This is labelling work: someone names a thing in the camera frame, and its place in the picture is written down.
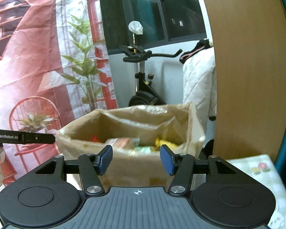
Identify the dark window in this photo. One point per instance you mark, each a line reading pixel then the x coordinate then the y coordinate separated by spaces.
pixel 176 12

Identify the white quilted jacket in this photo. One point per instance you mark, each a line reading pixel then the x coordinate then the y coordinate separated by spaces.
pixel 197 83

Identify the black exercise bike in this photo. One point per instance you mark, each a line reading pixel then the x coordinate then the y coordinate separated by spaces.
pixel 143 85

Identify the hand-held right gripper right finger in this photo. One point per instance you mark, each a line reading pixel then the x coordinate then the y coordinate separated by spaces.
pixel 166 160

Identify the clear snack packet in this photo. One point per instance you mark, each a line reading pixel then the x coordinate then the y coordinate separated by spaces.
pixel 124 143

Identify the yellow snack packet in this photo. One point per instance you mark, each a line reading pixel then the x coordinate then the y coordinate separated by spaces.
pixel 168 143

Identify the red printed wall cloth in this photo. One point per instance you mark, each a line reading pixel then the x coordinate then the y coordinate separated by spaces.
pixel 26 64

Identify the taped cardboard box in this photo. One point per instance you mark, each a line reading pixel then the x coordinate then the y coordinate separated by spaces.
pixel 133 167

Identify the red snack packet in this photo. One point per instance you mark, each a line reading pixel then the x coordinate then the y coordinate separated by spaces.
pixel 95 138

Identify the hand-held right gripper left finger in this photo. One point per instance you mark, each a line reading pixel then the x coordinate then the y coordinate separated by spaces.
pixel 105 158

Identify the wooden board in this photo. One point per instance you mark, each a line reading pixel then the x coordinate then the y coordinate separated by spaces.
pixel 247 76

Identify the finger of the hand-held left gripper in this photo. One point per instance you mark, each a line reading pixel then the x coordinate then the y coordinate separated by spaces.
pixel 26 137

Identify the white plastic bag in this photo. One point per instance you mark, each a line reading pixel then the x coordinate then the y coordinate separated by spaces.
pixel 136 27

